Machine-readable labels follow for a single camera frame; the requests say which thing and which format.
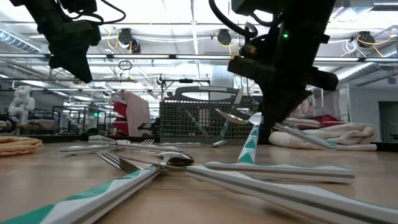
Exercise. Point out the white robot figure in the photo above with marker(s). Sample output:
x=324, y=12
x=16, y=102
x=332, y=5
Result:
x=21, y=104

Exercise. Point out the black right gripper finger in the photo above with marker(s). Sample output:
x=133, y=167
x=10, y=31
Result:
x=280, y=102

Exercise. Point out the black workstation frame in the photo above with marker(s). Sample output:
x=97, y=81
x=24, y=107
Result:
x=77, y=107

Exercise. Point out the white round column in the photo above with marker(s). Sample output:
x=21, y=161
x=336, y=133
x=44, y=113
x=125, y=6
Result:
x=222, y=79

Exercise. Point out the black overhead mount bar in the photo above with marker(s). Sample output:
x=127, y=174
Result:
x=186, y=81

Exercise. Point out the red rack with beige cover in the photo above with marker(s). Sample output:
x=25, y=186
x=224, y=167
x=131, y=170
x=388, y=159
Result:
x=136, y=115

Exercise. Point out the cream folded towel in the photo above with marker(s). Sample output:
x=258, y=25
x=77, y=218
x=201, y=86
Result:
x=351, y=133

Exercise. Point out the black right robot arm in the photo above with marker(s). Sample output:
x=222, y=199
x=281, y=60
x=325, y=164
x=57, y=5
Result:
x=304, y=18

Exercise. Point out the orange folded cloth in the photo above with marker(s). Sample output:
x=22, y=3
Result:
x=18, y=146

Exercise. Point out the long ceiling light bar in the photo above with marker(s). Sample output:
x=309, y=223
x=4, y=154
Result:
x=140, y=57

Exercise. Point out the red bin storage rack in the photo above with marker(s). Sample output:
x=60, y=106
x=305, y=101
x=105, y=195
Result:
x=326, y=119

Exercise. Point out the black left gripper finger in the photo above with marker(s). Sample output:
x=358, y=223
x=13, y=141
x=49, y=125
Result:
x=74, y=62

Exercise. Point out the grey mesh silverware basket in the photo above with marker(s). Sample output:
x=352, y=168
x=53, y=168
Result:
x=208, y=89

